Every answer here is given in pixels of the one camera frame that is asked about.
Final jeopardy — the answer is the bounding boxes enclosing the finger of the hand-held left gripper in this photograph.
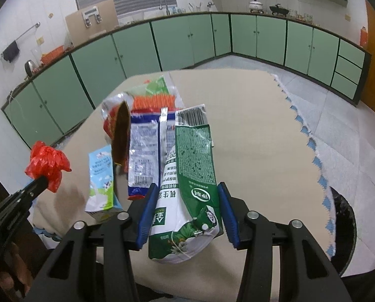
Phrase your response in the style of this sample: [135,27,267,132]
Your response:
[0,177,47,208]
[5,183,50,224]

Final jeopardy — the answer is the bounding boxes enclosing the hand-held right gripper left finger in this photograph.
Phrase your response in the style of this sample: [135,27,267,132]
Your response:
[28,182,159,302]

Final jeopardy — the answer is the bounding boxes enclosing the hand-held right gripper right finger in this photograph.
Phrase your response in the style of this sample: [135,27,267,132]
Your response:
[217,182,353,302]

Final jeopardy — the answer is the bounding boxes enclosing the red plastic bag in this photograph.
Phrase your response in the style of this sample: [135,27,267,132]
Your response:
[24,141,72,193]

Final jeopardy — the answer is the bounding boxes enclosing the light blue milk carton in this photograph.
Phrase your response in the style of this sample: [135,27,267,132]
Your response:
[85,145,124,221]

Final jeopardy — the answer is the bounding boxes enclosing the green and white milk bag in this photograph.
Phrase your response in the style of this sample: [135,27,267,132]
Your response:
[148,104,224,263]

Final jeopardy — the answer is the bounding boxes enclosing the blue and white snack packet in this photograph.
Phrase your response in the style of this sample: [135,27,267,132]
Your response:
[128,107,177,200]

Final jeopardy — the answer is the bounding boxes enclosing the brown wrapper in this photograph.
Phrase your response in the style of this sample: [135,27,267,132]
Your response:
[110,101,131,167]

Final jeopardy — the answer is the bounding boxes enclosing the red and clear wrapper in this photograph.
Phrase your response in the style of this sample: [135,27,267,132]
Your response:
[101,92,134,140]

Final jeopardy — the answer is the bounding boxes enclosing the orange and green snack packet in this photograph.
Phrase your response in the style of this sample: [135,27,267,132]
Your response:
[126,75,185,112]

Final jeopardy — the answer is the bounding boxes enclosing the black bin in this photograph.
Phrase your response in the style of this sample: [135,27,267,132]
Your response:
[329,186,358,277]

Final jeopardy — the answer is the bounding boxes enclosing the beige tablecloth with blue trim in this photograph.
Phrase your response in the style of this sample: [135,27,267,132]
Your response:
[27,68,337,293]

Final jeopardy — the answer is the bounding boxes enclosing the black cloth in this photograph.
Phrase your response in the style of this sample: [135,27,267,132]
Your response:
[3,41,20,63]

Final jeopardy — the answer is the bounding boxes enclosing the orange basin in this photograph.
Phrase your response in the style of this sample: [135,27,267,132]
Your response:
[41,46,65,65]

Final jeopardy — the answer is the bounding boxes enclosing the metal towel bar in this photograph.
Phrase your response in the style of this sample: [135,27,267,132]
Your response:
[0,22,41,59]

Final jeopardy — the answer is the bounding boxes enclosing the cardboard board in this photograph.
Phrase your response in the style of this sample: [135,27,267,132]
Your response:
[65,0,119,48]

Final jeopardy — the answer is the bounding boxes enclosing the green kitchen base cabinets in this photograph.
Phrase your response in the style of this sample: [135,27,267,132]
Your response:
[0,11,372,150]

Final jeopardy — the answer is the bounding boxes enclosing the black wok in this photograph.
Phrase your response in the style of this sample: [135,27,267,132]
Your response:
[269,4,290,16]

